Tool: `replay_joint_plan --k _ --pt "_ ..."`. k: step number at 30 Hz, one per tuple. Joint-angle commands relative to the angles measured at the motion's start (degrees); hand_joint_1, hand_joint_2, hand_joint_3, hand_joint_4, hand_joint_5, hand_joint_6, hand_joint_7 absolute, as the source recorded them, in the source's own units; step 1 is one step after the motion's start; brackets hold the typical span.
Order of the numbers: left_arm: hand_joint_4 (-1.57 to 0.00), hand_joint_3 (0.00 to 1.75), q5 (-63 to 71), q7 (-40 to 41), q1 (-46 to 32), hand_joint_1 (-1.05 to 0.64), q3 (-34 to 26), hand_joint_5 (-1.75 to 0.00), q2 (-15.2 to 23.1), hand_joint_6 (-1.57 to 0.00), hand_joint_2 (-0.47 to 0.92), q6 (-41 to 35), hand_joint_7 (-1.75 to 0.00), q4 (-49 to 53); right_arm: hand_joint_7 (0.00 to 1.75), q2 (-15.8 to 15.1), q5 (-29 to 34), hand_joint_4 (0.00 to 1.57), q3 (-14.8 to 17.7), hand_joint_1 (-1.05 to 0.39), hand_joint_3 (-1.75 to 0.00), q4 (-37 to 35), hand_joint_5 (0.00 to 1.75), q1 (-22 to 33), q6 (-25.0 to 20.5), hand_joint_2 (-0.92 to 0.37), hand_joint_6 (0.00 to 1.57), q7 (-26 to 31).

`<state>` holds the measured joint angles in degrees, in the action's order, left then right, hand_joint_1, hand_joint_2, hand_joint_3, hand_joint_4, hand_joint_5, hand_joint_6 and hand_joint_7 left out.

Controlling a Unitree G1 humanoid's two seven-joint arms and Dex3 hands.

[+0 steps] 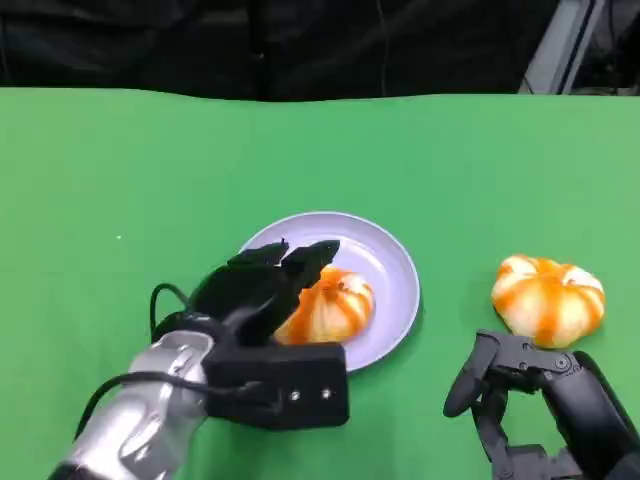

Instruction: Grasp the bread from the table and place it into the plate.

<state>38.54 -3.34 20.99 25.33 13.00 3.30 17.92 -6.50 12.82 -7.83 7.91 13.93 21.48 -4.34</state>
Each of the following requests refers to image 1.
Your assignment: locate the orange and white bread roll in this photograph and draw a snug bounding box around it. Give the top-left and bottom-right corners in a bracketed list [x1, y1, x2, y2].
[491, 254, 607, 350]
[273, 265, 376, 346]

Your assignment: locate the grey metal frame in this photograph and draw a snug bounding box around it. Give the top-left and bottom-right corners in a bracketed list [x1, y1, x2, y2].
[519, 0, 640, 95]

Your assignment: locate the black backdrop curtain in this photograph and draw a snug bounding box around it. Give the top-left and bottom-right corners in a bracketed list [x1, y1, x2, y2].
[0, 0, 561, 104]

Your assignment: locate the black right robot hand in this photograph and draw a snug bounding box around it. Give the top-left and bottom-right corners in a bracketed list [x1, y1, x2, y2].
[442, 328, 640, 480]

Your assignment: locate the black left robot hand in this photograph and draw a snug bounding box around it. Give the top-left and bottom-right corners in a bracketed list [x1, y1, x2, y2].
[188, 238, 342, 347]

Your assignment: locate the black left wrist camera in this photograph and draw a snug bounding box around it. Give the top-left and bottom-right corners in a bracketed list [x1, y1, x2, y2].
[203, 341, 350, 430]

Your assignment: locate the lilac plate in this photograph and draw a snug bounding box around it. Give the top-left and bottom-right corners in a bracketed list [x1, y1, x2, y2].
[237, 211, 421, 374]

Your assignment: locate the green table cloth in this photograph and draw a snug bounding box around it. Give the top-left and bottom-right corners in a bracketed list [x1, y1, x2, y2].
[0, 87, 640, 480]

